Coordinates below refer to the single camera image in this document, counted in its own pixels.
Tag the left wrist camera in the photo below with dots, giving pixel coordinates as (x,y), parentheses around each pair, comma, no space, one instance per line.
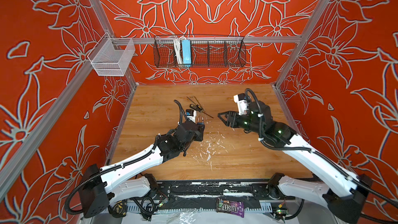
(191,115)

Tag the aluminium frame post left rear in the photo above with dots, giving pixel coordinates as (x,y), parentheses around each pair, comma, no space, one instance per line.
(106,27)

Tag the aluminium table edge rail right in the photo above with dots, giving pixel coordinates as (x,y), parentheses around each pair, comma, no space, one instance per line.
(285,108)

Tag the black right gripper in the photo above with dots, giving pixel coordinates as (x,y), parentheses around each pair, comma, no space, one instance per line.
(233,118)

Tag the black wire wall basket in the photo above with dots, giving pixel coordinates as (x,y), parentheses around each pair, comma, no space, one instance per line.
(205,54)

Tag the clear plastic wall bin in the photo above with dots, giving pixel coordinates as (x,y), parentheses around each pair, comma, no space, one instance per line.
(112,56)

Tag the aluminium frame post right rear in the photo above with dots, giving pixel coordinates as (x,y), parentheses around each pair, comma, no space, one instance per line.
(318,11)

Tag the light blue box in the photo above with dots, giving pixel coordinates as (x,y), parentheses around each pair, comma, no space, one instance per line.
(186,52)

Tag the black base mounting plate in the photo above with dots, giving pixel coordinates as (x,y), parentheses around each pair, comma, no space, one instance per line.
(202,191)

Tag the purple candy bag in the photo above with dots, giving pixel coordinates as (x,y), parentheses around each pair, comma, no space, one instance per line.
(230,207)

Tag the aluminium horizontal rear bar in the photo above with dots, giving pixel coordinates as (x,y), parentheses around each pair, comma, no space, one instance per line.
(247,39)

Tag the black tape measure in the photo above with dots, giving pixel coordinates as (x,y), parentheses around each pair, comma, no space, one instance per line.
(119,210)

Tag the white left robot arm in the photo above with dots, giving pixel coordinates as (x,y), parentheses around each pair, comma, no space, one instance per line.
(99,188)

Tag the aluminium frame post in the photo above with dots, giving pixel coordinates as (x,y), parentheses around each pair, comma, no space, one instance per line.
(106,27)
(318,11)

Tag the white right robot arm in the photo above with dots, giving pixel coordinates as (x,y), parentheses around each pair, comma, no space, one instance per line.
(342,192)

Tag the aluminium left side rail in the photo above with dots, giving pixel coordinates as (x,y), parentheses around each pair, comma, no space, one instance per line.
(23,155)

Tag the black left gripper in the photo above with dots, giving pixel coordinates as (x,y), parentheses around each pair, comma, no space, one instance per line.
(199,127)

